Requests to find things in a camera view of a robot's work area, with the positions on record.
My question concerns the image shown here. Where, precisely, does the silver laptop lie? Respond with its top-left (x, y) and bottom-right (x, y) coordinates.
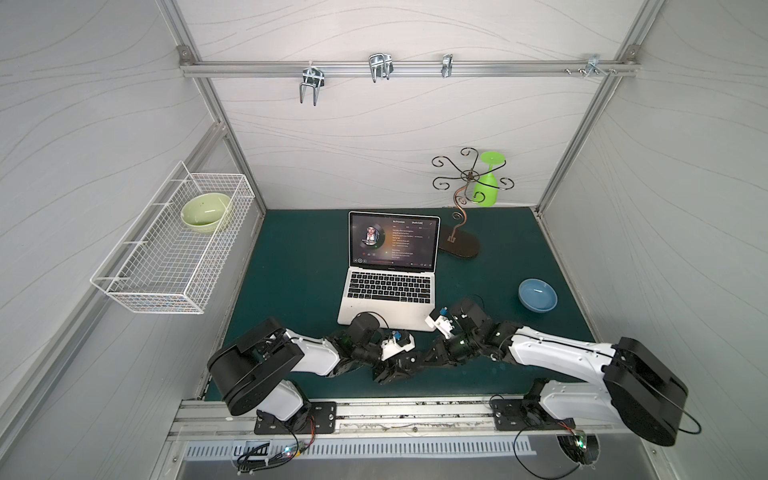
top-left (337, 211), bottom-right (441, 332)

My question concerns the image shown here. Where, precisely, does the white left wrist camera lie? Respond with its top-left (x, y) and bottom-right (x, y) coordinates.
top-left (380, 330), bottom-right (415, 361)

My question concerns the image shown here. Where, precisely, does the metal double hook middle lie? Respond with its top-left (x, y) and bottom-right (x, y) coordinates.
top-left (368, 53), bottom-right (394, 83)

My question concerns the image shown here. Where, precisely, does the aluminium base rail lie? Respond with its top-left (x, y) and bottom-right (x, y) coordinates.
top-left (167, 392), bottom-right (661, 442)

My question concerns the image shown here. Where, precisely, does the metal double hook left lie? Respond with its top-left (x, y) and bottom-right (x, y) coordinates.
top-left (299, 65), bottom-right (325, 106)

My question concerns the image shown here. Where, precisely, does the aluminium frame post right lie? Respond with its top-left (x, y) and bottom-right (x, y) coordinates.
top-left (534, 0), bottom-right (665, 217)

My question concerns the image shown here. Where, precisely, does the green table mat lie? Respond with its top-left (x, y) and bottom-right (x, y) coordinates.
top-left (207, 209), bottom-right (620, 415)

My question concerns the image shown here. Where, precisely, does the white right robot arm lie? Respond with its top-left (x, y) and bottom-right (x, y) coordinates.
top-left (424, 298), bottom-right (688, 447)

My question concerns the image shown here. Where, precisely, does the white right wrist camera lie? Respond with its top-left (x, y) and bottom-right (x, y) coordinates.
top-left (425, 307), bottom-right (455, 339)

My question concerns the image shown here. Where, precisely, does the aluminium top rail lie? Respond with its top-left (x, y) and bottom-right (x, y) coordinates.
top-left (180, 59), bottom-right (641, 79)

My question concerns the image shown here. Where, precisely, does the white slotted cable duct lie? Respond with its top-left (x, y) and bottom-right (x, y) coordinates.
top-left (183, 435), bottom-right (537, 463)

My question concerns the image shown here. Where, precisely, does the metal hook right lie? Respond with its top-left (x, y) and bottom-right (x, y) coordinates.
top-left (563, 55), bottom-right (619, 79)

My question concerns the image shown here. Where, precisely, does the aluminium frame post left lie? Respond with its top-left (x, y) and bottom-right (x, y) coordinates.
top-left (156, 0), bottom-right (267, 215)

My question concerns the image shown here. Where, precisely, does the green plastic goblet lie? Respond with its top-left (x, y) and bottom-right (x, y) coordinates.
top-left (472, 151), bottom-right (506, 207)

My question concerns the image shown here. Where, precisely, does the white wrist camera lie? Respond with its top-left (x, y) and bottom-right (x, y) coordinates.
top-left (380, 330), bottom-right (415, 361)
top-left (425, 307), bottom-right (455, 339)

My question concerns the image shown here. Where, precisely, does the white wire basket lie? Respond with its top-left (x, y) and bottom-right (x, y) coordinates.
top-left (90, 163), bottom-right (255, 315)

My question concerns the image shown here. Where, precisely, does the metal double hook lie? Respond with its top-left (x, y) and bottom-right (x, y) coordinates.
top-left (368, 53), bottom-right (394, 83)
top-left (299, 65), bottom-right (325, 106)

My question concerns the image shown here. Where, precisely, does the green ceramic bowl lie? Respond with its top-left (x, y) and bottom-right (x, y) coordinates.
top-left (180, 193), bottom-right (234, 234)

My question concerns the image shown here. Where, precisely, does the metal single hook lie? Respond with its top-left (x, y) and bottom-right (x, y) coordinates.
top-left (441, 54), bottom-right (453, 78)

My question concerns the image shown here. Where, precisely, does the blue bowl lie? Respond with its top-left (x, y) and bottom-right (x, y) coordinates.
top-left (518, 278), bottom-right (558, 313)

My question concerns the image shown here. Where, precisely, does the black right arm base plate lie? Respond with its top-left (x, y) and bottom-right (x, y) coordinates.
top-left (489, 396), bottom-right (576, 432)

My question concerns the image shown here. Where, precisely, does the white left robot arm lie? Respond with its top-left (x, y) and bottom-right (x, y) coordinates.
top-left (207, 312), bottom-right (415, 431)

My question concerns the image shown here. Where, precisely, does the brown copper cup holder stand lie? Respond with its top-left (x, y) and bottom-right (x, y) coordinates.
top-left (431, 147), bottom-right (515, 259)

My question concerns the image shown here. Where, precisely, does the aluminium frame post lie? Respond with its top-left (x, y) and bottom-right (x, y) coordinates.
top-left (534, 0), bottom-right (665, 217)
top-left (156, 0), bottom-right (267, 215)

